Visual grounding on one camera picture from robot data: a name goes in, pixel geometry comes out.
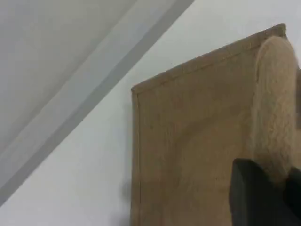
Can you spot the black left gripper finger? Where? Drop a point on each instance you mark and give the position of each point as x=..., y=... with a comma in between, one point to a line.
x=294, y=200
x=254, y=200

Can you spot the brown jute tote bag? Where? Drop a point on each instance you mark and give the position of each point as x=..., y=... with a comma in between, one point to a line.
x=188, y=141

